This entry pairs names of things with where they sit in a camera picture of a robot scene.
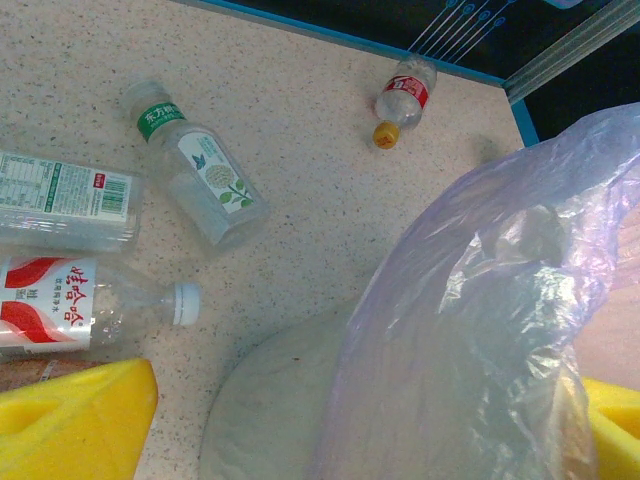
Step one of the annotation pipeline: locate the red white label water bottle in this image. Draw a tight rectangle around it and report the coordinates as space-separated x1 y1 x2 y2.
0 255 203 364

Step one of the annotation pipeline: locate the red snack packet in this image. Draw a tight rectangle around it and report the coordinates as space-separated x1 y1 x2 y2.
0 358 101 394

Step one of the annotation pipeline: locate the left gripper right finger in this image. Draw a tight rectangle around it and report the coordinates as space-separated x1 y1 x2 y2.
579 377 640 480

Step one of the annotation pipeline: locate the aluminium frame post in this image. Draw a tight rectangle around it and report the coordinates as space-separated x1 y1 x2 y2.
502 0 640 106

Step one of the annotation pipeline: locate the pink-lined trash bin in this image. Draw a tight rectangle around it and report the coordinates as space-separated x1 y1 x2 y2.
302 102 640 480

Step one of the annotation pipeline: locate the clear tea bottle green band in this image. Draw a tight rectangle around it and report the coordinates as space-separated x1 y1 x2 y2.
0 149 146 254
119 78 271 254

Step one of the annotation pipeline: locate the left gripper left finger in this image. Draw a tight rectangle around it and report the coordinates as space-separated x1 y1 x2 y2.
0 357 160 480

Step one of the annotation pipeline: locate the red label bottle yellow cap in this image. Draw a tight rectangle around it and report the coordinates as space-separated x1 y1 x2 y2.
372 55 439 151

